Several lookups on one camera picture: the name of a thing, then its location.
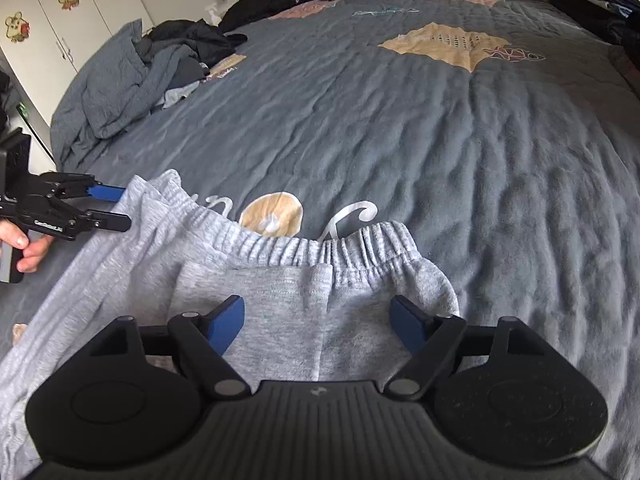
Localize grey patterned bed quilt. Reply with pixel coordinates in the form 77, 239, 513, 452
10, 0, 640, 471

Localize white wardrobe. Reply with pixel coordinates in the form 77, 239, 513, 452
0, 0, 156, 126

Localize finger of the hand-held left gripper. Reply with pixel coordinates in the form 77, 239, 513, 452
41, 171, 128, 202
74, 211, 133, 234

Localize light grey sweatpants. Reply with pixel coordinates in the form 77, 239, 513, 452
0, 169, 461, 471

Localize person's left hand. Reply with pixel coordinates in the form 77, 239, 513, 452
0, 224, 56, 274

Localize small light grey garment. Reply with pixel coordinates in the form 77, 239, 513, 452
162, 82, 201, 108

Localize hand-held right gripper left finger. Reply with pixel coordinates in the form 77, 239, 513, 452
113, 294, 252, 401

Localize grey-blue crumpled garment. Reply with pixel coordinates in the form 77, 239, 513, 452
50, 17, 211, 161

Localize stack of folded dark clothes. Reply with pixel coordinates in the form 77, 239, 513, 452
542, 0, 640, 56

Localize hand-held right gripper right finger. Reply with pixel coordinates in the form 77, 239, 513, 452
383, 295, 547, 401

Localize dark grey crumpled garment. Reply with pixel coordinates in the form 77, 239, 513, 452
145, 19, 249, 86

